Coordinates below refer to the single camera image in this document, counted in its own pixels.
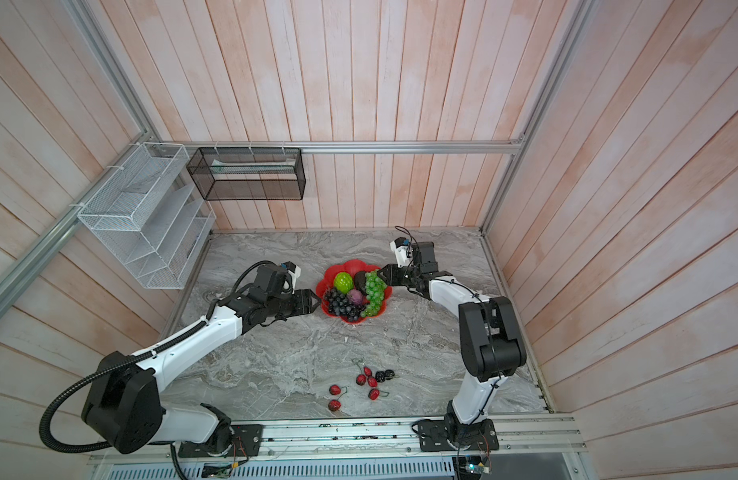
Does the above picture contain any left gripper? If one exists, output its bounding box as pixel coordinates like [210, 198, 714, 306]
[267, 288, 323, 318]

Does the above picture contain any green grape bunch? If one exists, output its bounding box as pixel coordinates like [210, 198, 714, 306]
[361, 270, 387, 317]

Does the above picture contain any dark avocado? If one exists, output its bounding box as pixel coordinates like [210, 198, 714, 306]
[353, 271, 367, 293]

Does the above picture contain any black grape bunch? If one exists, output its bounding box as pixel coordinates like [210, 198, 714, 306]
[323, 288, 366, 323]

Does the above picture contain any purple fig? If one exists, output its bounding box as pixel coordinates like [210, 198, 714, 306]
[346, 289, 367, 306]

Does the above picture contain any green custard apple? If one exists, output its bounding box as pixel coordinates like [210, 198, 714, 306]
[333, 271, 354, 294]

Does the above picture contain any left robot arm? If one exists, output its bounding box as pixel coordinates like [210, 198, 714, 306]
[38, 260, 320, 456]

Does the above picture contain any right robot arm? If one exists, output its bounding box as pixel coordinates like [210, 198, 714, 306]
[379, 237, 527, 446]

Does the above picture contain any red flower-shaped fruit bowl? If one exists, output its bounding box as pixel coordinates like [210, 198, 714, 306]
[316, 259, 392, 324]

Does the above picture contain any red cherry cluster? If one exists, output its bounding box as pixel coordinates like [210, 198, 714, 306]
[353, 359, 389, 401]

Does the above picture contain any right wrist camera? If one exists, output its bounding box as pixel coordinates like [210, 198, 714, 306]
[391, 237, 413, 267]

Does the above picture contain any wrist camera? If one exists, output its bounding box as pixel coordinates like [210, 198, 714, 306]
[391, 237, 413, 267]
[281, 261, 302, 288]

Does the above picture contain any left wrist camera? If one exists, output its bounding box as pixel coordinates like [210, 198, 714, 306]
[281, 261, 302, 288]

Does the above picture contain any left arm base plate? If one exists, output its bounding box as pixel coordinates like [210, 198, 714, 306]
[178, 424, 264, 459]

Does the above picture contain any black wire mesh basket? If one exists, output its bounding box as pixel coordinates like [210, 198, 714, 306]
[187, 146, 307, 201]

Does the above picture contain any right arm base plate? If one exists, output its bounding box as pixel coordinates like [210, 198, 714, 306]
[412, 416, 500, 453]

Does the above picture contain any white wire mesh shelf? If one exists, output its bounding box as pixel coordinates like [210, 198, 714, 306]
[79, 143, 216, 290]

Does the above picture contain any aluminium frame bar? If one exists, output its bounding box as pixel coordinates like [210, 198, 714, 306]
[181, 140, 523, 155]

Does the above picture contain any aluminium mounting rail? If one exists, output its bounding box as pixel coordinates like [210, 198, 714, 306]
[89, 412, 588, 466]

